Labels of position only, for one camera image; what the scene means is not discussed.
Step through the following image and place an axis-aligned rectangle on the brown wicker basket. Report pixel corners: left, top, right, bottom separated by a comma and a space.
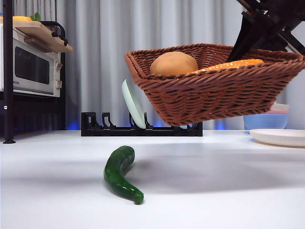
125, 43, 305, 126

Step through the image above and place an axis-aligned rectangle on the cream toaster oven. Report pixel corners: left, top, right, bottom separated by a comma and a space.
0, 25, 61, 98

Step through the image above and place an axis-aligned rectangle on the orange-yellow corn cob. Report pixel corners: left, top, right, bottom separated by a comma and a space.
190, 59, 265, 73

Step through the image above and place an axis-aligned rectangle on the pale green plate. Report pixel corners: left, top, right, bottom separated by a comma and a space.
121, 79, 146, 129

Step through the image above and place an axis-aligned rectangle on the yellow food item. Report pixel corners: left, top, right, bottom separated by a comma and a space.
0, 16, 33, 22

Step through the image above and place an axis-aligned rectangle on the white flat plate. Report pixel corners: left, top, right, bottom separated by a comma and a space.
249, 128, 305, 147

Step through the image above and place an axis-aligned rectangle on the black metal handle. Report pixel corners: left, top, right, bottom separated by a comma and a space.
40, 21, 69, 46

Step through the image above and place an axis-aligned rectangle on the blue bowl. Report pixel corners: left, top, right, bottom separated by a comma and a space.
243, 113, 289, 131

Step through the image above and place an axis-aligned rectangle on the tan potato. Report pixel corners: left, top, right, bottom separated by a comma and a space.
150, 51, 199, 75

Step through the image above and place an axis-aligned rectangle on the wooden cutting board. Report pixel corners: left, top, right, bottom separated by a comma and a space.
12, 21, 73, 53

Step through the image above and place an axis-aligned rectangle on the green curved cucumber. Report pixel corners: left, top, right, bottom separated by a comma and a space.
103, 146, 144, 205

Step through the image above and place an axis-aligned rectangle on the black metal shelf frame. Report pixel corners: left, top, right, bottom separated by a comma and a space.
0, 0, 67, 144

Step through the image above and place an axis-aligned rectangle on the grey curtain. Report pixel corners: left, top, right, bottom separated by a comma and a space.
0, 0, 305, 131

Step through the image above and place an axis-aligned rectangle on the black dish rack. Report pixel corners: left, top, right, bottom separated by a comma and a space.
81, 111, 203, 137

